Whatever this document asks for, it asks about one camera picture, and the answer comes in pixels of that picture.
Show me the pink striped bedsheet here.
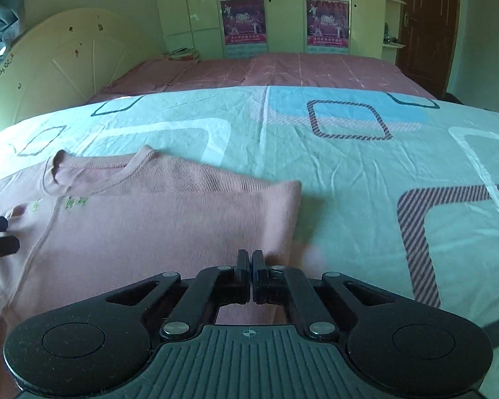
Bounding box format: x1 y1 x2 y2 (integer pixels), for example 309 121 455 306
86 52 438 104

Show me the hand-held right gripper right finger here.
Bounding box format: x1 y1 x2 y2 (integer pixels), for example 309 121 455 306
252 249 397 339

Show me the purple wall poster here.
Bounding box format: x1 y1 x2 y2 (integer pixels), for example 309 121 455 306
220 0 267 47
306 0 350 46

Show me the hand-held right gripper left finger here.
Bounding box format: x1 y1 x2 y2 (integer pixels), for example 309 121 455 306
106 249 250 339

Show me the pink ribbed shirt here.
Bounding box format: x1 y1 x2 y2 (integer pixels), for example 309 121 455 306
0 145 302 383

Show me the light green wardrobe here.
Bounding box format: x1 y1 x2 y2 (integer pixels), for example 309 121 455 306
153 0 402 61

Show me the patterned light blue bedsheet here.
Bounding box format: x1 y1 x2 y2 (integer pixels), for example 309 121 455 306
0 85 499 399

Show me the stack of books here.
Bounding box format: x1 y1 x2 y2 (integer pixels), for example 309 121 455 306
162 49 201 64

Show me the cream bed headboard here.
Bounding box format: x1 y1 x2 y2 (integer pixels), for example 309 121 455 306
0 7 164 142

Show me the brown wooden door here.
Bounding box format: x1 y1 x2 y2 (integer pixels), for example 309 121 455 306
395 0 461 98

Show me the corner wall shelf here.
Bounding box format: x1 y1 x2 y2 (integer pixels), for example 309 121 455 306
382 0 407 50

